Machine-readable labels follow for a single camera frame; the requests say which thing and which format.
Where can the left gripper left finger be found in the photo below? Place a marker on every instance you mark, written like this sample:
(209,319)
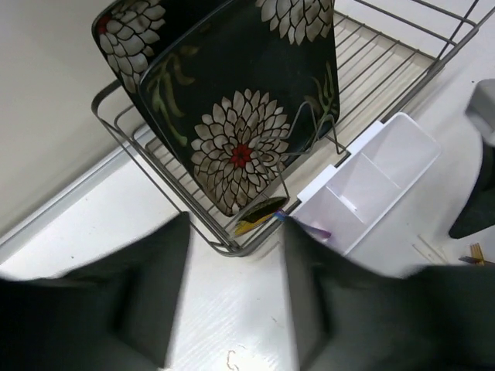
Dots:
(115,313)

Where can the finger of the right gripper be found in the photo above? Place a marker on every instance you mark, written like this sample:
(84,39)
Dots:
(478,213)

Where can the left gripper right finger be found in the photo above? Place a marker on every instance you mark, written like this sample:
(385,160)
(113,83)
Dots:
(346,317)

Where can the gold fork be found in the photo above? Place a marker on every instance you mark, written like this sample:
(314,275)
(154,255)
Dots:
(476,256)

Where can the white utensil caddy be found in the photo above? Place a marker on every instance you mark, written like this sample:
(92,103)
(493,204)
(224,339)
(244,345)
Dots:
(348,200)

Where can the front black floral plate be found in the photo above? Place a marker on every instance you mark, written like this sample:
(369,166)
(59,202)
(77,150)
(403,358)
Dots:
(242,91)

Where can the black floral plate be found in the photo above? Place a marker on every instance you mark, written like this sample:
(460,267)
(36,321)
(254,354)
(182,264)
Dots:
(242,91)
(130,34)

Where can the rear black floral plate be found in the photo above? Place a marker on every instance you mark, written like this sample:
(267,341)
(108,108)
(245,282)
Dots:
(130,34)

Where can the wire dish rack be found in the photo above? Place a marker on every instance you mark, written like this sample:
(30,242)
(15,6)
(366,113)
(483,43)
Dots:
(387,52)

